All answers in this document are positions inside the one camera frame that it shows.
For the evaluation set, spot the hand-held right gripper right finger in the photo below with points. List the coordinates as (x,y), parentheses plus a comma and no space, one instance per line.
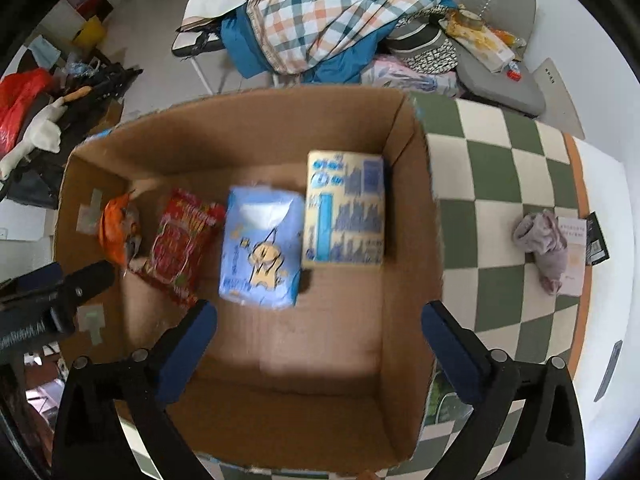
(450,345)

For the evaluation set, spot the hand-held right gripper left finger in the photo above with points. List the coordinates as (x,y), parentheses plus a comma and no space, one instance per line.
(187,350)

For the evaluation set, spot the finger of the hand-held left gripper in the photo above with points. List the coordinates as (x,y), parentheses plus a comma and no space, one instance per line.
(42,277)
(87,280)

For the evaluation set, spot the brown cardboard box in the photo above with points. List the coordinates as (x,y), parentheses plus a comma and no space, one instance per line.
(300,360)

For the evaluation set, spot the blue tissue pack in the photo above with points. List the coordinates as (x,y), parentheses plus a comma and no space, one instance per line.
(260,260)

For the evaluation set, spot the orange snack packet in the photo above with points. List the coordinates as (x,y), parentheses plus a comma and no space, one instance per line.
(115,225)

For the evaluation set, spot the red snack packet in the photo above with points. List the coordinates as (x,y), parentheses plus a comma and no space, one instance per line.
(175,245)

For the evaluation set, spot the crumpled mauve cloth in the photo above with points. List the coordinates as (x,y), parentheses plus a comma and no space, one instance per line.
(547,250)

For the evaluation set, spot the white plush toy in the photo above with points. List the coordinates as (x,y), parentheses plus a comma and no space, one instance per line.
(42,132)

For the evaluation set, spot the white booklet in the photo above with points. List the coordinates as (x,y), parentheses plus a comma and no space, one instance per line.
(577,260)

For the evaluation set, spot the dark grey flat device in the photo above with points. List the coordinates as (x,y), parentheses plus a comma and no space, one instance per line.
(607,370)

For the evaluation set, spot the yellow tissue pack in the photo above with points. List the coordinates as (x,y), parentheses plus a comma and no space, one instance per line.
(345,210)

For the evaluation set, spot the black packet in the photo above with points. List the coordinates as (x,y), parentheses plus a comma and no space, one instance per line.
(596,245)

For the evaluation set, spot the red plastic bag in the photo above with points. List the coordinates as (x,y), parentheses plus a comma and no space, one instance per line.
(20,100)

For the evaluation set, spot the black bag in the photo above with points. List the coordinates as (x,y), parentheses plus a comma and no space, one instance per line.
(100,90)

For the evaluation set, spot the green white checkered mat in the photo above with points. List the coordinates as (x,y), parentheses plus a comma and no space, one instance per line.
(500,160)

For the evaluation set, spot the light blue face mask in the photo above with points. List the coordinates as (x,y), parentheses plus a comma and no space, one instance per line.
(42,52)

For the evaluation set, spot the white folding chair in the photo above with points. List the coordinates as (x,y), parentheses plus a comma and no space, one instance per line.
(195,45)

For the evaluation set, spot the grey cushioned chair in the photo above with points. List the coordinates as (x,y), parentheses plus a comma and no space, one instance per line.
(500,85)

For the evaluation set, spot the pink patterned bag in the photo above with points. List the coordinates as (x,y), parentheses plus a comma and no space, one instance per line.
(400,77)

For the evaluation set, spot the blue quilt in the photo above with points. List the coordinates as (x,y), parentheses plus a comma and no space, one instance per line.
(240,40)

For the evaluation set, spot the black white patterned fabric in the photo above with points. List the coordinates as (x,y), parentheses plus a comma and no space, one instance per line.
(425,55)

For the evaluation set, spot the yellow snack packet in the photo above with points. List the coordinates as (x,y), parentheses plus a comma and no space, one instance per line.
(480,40)

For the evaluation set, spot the plaid blanket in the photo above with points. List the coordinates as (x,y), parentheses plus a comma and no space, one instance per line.
(340,20)

